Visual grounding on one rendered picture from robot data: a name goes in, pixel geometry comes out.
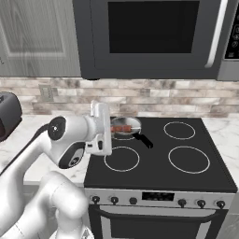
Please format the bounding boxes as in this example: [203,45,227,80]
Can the black frying pan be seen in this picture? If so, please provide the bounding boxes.
[110,116,154,149]

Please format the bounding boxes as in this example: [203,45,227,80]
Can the white microwave door handle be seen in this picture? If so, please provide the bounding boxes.
[204,0,230,69]

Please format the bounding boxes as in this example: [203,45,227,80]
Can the kebab skewer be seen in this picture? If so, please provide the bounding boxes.
[110,124,141,134]

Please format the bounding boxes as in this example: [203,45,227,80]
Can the grey wall socket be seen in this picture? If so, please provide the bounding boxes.
[38,84,55,103]

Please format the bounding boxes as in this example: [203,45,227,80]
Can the black toaster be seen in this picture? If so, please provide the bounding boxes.
[0,91,23,143]

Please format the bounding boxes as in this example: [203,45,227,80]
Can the dark microwave door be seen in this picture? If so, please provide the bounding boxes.
[90,0,226,71]

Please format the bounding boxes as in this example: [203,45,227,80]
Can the black oven door handle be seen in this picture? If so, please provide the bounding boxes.
[92,206,226,224]

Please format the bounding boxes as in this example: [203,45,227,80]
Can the black stove with hob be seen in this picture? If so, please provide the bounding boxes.
[83,116,239,239]

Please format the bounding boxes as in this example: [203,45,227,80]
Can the grey wooden cupboard door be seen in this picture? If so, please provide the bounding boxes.
[0,0,82,77]

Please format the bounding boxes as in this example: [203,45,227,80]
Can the grey microwave oven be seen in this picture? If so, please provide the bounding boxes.
[72,0,239,82]

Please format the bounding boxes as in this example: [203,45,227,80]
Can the black oven door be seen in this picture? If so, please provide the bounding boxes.
[88,204,230,239]

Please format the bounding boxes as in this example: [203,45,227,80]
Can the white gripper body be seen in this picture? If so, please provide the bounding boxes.
[90,100,113,157]

